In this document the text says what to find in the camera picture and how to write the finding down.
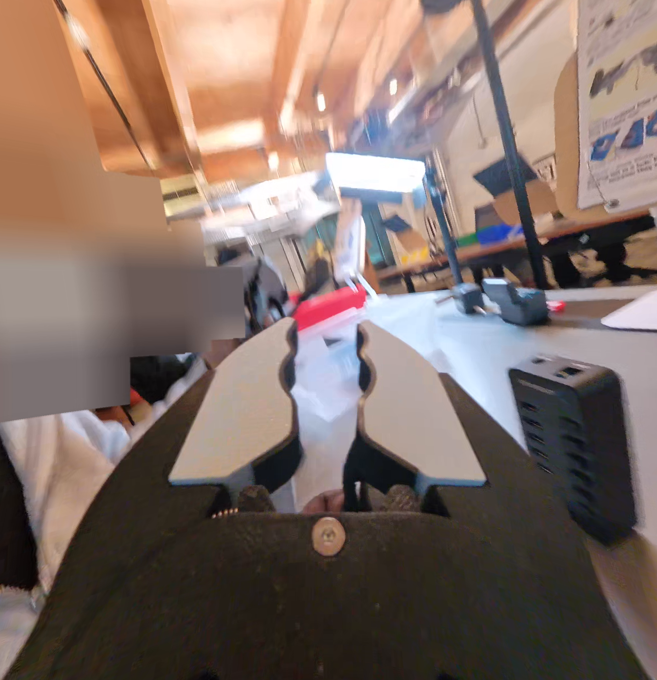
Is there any cardboard box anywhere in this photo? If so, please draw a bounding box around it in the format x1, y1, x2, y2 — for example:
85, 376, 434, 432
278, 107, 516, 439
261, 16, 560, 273
474, 186, 559, 230

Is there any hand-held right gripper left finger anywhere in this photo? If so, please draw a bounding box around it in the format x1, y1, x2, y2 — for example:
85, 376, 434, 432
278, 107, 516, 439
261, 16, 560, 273
168, 317, 304, 494

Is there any grey clamp block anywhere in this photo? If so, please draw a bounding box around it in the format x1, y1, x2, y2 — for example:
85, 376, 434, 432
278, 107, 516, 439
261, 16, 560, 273
436, 283, 487, 316
481, 277, 550, 327

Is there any black office chair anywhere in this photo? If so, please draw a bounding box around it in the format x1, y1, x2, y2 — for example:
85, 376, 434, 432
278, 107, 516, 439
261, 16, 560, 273
546, 236, 657, 288

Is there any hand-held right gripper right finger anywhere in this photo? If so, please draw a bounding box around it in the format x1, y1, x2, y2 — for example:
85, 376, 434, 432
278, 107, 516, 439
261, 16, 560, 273
343, 320, 488, 497

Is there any instruction poster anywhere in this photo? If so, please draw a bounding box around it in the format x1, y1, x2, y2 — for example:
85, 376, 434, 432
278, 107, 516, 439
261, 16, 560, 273
333, 199, 367, 285
576, 0, 657, 211

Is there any person's right hand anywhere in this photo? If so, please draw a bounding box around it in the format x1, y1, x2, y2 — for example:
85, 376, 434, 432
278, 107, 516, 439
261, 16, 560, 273
303, 490, 346, 514

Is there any black usb hub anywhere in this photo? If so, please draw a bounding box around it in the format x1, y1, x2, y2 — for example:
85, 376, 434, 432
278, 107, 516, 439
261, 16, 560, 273
508, 354, 639, 546

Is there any wooden office desk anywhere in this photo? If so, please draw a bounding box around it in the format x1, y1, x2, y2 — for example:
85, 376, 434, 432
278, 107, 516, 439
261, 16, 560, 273
376, 210, 653, 279

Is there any red plastic bin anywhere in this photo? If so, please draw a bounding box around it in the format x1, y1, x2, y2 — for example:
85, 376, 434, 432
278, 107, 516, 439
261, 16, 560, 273
293, 287, 368, 332

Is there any black tripod pole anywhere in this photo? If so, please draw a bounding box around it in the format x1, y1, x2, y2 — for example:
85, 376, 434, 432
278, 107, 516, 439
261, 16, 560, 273
466, 0, 550, 291

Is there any blue plastic bin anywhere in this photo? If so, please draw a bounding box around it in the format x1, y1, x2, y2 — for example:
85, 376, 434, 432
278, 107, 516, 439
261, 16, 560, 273
476, 223, 525, 246

